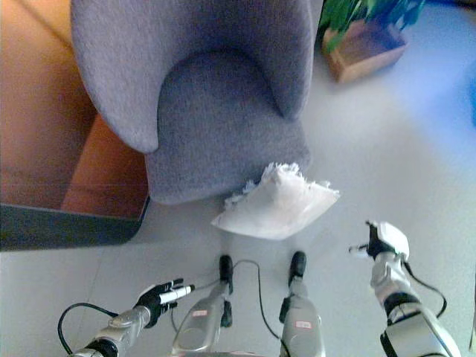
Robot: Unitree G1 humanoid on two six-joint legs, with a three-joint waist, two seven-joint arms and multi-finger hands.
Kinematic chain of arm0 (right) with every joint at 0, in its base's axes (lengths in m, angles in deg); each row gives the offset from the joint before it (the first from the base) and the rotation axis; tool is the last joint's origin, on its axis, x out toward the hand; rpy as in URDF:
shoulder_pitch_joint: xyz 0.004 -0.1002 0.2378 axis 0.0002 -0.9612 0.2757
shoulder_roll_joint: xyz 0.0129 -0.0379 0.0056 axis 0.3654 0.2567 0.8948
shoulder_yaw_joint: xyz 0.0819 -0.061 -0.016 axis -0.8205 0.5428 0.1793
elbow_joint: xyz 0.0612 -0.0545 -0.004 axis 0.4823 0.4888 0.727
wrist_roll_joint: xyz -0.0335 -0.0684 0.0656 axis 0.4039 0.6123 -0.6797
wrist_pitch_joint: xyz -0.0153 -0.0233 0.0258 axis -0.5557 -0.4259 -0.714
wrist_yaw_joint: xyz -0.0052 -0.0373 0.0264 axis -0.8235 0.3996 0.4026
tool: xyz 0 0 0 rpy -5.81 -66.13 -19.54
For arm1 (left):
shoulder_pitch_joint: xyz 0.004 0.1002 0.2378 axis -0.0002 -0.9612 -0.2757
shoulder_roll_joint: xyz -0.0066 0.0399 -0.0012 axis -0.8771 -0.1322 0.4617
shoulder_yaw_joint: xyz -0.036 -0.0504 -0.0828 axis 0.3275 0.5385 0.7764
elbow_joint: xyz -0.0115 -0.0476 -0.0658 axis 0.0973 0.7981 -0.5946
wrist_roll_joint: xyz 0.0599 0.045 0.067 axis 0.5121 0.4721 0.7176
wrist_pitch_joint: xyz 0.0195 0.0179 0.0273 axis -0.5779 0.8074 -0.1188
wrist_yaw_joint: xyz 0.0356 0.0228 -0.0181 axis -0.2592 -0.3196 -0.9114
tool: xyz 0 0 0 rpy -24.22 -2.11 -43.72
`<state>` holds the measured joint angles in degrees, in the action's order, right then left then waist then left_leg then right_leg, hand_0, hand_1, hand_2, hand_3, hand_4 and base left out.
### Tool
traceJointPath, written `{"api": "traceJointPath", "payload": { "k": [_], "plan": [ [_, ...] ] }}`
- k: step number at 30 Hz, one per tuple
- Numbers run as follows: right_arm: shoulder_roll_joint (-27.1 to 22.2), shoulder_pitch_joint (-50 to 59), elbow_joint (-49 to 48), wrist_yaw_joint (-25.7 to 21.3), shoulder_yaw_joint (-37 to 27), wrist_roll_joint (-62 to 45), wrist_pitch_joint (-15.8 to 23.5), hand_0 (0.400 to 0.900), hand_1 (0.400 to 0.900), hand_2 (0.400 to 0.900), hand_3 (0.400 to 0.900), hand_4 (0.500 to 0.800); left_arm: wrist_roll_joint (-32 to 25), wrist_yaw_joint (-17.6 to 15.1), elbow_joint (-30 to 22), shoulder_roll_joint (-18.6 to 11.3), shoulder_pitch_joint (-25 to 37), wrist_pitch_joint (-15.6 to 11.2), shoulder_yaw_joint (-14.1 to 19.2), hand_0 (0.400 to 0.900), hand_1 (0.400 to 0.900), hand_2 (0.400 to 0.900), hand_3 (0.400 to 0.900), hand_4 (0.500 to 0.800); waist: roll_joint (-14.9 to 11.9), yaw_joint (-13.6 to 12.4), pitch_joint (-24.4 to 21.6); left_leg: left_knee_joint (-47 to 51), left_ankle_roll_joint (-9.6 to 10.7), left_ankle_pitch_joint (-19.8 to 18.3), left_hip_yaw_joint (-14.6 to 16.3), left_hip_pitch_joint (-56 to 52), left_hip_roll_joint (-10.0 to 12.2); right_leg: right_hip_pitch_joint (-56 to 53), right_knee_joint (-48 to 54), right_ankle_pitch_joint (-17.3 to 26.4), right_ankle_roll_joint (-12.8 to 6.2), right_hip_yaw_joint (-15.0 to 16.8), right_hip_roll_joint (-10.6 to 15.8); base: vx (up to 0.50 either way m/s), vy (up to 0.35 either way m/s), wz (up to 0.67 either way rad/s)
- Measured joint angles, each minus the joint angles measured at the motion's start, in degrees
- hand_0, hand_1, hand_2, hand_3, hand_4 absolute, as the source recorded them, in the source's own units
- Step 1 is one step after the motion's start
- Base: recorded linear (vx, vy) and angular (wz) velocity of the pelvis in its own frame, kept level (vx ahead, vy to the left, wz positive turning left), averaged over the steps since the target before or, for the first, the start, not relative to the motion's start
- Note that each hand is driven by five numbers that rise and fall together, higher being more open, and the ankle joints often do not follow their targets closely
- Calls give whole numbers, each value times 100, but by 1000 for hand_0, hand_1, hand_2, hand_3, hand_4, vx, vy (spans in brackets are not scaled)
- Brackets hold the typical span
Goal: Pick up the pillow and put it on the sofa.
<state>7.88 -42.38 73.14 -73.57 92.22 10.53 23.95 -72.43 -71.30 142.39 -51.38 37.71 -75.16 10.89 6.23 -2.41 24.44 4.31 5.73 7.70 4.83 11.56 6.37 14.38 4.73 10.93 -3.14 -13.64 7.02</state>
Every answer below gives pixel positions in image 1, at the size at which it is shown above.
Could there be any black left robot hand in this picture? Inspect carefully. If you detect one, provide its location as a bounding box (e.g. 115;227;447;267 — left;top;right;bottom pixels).
135;277;196;314

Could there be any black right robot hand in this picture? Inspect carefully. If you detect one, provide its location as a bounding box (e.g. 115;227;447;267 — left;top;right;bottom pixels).
348;220;411;262

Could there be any white fringed pillow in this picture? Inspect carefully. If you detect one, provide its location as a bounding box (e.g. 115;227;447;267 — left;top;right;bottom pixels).
210;161;340;241

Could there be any grey fabric armchair sofa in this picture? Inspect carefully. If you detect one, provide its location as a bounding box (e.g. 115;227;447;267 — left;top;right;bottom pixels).
69;0;320;206

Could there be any silver left robot leg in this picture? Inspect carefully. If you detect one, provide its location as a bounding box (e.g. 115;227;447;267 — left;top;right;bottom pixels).
171;254;234;354

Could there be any silver robot leg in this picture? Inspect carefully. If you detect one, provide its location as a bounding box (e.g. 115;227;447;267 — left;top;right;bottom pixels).
171;254;234;354
278;251;325;357

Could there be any silver right robot leg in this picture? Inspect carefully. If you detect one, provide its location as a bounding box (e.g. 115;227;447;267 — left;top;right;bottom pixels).
278;251;325;357

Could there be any dark grey floor rug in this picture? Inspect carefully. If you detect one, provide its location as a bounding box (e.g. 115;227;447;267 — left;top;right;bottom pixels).
0;194;151;254

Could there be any wooden planter box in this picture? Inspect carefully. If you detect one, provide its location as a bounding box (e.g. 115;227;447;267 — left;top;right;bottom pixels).
321;18;409;83

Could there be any brown wooden cabinet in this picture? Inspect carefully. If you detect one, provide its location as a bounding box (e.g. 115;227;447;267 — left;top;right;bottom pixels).
0;0;150;220

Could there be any green leafy plant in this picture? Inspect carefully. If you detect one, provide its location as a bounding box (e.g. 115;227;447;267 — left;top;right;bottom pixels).
318;0;427;53

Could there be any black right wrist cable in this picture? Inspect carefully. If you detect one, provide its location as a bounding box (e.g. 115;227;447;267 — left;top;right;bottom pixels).
403;260;448;319

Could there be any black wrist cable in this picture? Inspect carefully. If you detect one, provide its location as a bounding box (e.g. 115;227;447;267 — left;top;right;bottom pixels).
403;260;448;319
57;302;120;356

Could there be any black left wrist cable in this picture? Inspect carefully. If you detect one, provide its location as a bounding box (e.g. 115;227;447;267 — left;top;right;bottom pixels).
57;302;120;356

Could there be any black thin leg cable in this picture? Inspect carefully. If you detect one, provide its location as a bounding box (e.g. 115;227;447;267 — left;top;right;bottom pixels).
170;259;290;356

